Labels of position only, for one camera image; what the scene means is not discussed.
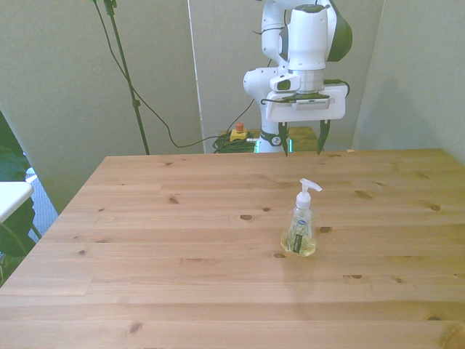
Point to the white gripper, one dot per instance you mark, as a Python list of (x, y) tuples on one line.
[(309, 107)]

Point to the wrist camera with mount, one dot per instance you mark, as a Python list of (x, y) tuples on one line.
[(290, 84)]

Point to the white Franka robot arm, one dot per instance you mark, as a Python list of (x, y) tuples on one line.
[(307, 40)]

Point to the green leafy plant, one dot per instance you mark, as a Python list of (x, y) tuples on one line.
[(12, 203)]

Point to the black camera stand pole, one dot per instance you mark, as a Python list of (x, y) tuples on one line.
[(127, 76)]

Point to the white side table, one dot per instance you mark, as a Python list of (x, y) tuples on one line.
[(12, 200)]

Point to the clear pump sanitizer bottle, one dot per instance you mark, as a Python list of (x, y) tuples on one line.
[(299, 225)]

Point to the yellow emergency stop button box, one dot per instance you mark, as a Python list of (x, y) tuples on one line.
[(239, 134)]

